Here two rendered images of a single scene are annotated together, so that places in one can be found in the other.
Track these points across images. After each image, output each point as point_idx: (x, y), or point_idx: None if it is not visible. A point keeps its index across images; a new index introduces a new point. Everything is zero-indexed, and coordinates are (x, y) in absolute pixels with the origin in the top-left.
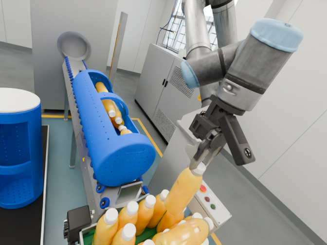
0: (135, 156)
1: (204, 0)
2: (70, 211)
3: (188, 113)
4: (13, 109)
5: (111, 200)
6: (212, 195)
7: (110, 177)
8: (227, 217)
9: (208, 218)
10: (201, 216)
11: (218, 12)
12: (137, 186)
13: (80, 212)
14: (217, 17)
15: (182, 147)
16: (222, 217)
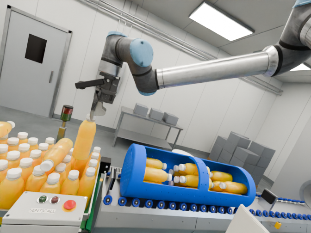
0: (130, 159)
1: (271, 48)
2: (110, 158)
3: None
4: None
5: None
6: (49, 214)
7: (123, 168)
8: (14, 207)
9: (49, 163)
10: (52, 177)
11: (305, 42)
12: (110, 180)
13: (108, 160)
14: (309, 47)
15: None
16: (22, 200)
